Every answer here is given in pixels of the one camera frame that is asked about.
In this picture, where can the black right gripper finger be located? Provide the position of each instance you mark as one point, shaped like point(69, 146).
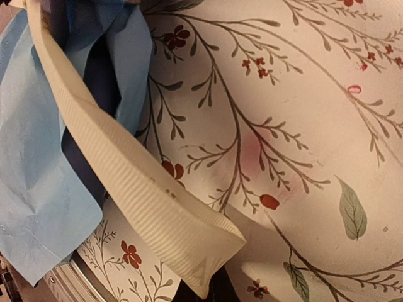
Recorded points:
point(227, 284)

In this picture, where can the front aluminium rail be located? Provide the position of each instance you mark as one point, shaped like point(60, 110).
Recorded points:
point(72, 281)

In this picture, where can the floral patterned table mat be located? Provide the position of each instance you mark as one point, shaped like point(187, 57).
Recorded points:
point(286, 116)

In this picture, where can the dark navy tissue paper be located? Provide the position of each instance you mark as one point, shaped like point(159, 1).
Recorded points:
point(77, 30)

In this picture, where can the white ribbon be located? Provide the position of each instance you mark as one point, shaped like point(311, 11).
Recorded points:
point(192, 239)

